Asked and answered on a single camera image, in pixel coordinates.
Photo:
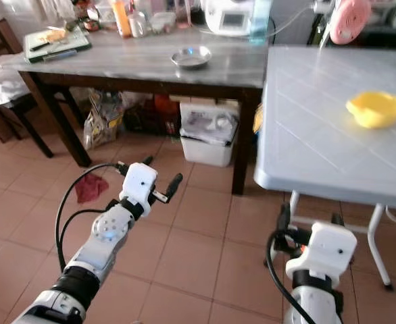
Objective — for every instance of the yellow plastic bowl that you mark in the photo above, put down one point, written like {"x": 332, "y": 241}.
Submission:
{"x": 377, "y": 111}

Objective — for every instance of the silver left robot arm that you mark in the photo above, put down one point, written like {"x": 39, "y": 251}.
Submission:
{"x": 107, "y": 233}

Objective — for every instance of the black crate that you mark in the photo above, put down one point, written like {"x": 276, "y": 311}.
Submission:
{"x": 151, "y": 123}

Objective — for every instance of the clear plastic bag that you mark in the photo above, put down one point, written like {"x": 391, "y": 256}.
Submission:
{"x": 103, "y": 121}

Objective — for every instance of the red orange bag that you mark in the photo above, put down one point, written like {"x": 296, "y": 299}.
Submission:
{"x": 166, "y": 104}

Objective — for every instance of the white plastic storage box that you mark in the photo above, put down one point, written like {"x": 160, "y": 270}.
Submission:
{"x": 208, "y": 135}

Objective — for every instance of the red cloth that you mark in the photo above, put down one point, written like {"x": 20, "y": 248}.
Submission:
{"x": 90, "y": 189}

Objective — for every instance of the dark wooden marble-top table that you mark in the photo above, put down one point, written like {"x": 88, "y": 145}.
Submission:
{"x": 130, "y": 64}

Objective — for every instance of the grey plastic folding table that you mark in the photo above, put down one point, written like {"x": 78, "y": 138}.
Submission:
{"x": 319, "y": 121}

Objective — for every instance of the small metal bowl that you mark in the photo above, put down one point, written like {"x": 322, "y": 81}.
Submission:
{"x": 191, "y": 58}

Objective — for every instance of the glass jar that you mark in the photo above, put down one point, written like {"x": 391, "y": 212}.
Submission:
{"x": 138, "y": 25}

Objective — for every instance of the white plastic container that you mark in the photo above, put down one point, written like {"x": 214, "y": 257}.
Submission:
{"x": 163, "y": 22}

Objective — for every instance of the green cutting board tray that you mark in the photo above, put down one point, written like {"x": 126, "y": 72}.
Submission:
{"x": 73, "y": 42}

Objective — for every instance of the orange bottle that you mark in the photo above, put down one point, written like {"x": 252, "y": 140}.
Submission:
{"x": 122, "y": 21}

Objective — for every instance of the white cloth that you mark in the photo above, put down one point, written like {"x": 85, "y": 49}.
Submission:
{"x": 2, "y": 81}

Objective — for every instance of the yellow food piece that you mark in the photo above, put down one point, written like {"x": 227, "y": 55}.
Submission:
{"x": 55, "y": 35}

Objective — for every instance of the white kitchen appliance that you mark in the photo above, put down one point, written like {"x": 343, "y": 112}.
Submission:
{"x": 228, "y": 17}

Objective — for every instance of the clear blue water bottle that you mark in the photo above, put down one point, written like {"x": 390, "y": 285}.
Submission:
{"x": 261, "y": 23}

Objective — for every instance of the pink fan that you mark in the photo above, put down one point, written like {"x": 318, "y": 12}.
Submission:
{"x": 351, "y": 23}

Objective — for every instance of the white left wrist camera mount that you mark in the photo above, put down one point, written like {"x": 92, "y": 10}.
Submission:
{"x": 138, "y": 183}

